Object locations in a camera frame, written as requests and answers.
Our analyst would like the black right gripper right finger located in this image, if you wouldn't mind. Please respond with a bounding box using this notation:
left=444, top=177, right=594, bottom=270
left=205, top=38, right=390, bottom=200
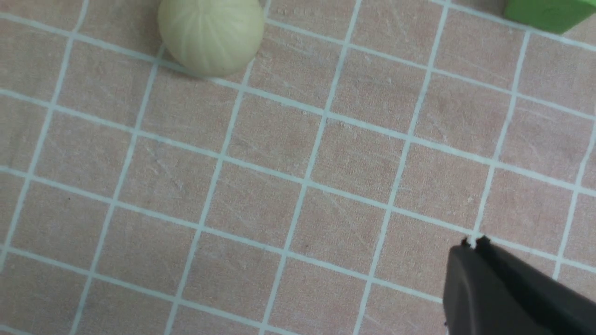
left=475, top=236, right=595, bottom=335

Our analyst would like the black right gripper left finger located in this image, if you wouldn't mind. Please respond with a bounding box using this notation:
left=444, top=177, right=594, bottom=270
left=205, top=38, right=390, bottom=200
left=442, top=237, right=553, bottom=335

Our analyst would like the white bun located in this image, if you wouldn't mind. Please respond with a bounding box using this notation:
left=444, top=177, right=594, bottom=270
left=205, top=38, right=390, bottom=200
left=157, top=0, right=265, bottom=78

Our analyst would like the pink checkered tablecloth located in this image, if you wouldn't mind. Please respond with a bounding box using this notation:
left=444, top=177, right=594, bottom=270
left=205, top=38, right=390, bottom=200
left=0, top=0, right=596, bottom=335

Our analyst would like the green cube block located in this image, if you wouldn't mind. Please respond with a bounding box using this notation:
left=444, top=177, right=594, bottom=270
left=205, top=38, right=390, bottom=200
left=503, top=0, right=596, bottom=34

